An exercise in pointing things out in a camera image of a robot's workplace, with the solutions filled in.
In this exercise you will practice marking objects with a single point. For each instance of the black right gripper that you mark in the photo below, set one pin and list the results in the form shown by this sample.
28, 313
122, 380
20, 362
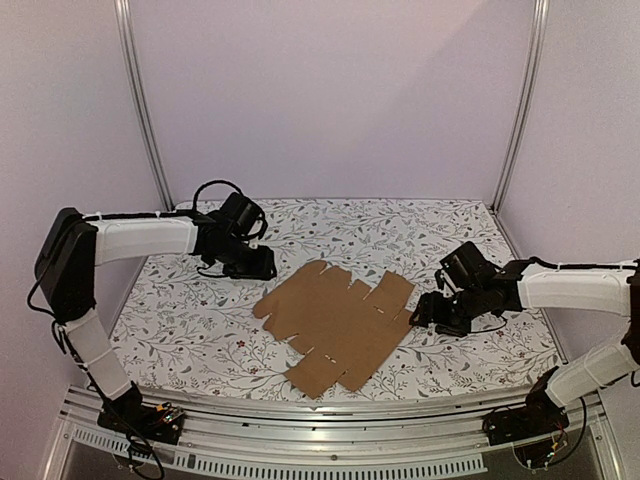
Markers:
433, 311

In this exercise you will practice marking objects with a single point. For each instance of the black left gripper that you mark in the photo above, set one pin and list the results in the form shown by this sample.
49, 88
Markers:
261, 269

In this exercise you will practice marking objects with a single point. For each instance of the brown cardboard box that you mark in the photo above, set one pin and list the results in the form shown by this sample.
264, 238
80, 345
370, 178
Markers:
344, 329

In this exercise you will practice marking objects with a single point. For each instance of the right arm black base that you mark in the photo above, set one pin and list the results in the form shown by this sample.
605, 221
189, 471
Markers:
536, 431

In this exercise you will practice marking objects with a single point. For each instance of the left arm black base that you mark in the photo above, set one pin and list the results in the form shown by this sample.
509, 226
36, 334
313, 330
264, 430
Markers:
128, 414

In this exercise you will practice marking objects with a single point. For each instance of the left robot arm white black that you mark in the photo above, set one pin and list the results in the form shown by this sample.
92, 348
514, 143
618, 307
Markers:
77, 244

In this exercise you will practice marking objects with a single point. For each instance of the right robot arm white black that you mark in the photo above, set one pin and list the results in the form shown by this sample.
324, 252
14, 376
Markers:
605, 297

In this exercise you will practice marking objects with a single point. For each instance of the floral patterned table mat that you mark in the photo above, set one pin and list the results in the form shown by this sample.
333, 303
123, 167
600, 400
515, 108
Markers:
184, 332

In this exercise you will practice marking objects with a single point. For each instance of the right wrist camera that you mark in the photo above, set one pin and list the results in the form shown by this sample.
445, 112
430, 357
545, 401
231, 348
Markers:
465, 268

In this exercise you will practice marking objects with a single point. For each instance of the aluminium front rail frame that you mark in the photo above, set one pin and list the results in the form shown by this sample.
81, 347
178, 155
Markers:
232, 438

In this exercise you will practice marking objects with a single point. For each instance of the left aluminium corner post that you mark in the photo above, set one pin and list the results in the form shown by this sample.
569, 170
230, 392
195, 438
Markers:
134, 74

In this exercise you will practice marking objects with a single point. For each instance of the aluminium corner post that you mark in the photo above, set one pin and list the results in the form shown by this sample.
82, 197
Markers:
533, 59
134, 74

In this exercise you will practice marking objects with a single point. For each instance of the right aluminium corner post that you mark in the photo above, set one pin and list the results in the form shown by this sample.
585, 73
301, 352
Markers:
533, 59

